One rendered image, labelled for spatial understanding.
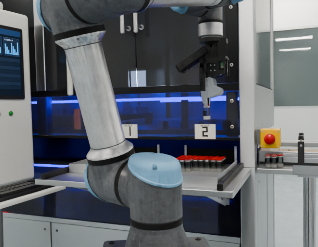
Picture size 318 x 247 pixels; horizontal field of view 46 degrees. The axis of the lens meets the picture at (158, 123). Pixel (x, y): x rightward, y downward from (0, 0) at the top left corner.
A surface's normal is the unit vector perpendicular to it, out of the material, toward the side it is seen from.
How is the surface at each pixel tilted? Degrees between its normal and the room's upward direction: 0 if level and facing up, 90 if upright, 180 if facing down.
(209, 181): 90
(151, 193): 90
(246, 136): 90
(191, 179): 90
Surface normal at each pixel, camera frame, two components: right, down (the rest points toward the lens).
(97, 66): 0.60, 0.06
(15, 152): 0.88, 0.00
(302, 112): -0.36, 0.06
